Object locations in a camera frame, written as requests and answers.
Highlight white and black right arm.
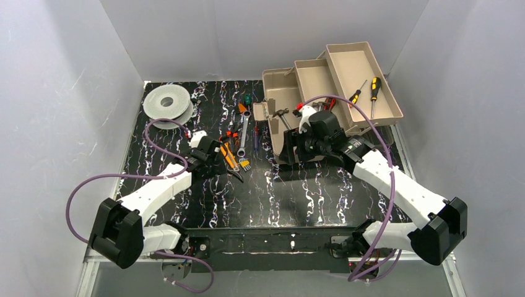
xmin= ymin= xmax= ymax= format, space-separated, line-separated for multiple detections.
xmin=279 ymin=106 xmax=468 ymax=265

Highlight red and black utility knife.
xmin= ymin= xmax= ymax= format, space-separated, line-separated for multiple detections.
xmin=324 ymin=97 xmax=337 ymax=111

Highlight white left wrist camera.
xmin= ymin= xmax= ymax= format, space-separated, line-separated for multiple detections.
xmin=189 ymin=131 xmax=207 ymax=149

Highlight blue handled screwdriver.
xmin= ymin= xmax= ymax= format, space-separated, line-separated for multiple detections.
xmin=253 ymin=126 xmax=259 ymax=153

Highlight yellow black long screwdriver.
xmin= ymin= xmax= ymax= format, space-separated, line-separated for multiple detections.
xmin=370 ymin=77 xmax=382 ymax=119

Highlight yellow hex key set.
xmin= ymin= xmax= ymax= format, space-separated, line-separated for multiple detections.
xmin=240 ymin=160 xmax=251 ymax=172

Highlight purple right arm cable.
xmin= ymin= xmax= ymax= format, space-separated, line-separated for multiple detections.
xmin=302 ymin=94 xmax=403 ymax=283

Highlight yellow utility knife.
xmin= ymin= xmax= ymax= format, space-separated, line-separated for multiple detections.
xmin=220 ymin=143 xmax=240 ymax=172

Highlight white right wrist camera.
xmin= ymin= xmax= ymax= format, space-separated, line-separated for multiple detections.
xmin=293 ymin=103 xmax=317 ymax=134

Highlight green handled screwdriver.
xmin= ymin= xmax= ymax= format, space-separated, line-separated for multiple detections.
xmin=243 ymin=94 xmax=253 ymax=105

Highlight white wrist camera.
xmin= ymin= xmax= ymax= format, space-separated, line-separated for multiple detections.
xmin=293 ymin=103 xmax=317 ymax=134
xmin=189 ymin=131 xmax=207 ymax=149

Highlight white filament spool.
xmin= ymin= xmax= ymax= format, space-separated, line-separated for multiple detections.
xmin=142 ymin=84 xmax=194 ymax=125

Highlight black handled cutters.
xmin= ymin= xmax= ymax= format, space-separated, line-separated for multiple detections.
xmin=223 ymin=163 xmax=244 ymax=183

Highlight silver combination wrench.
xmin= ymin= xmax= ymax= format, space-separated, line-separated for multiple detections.
xmin=236 ymin=110 xmax=251 ymax=158

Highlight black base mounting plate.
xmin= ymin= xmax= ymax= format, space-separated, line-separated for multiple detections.
xmin=186 ymin=226 xmax=363 ymax=273

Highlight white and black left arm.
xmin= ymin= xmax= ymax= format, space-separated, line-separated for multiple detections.
xmin=88 ymin=131 xmax=227 ymax=269

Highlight beige translucent plastic toolbox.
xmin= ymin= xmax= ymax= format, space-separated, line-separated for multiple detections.
xmin=253 ymin=41 xmax=404 ymax=158

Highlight yellow black short screwdriver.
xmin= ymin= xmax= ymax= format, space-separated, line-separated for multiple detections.
xmin=349 ymin=80 xmax=368 ymax=108

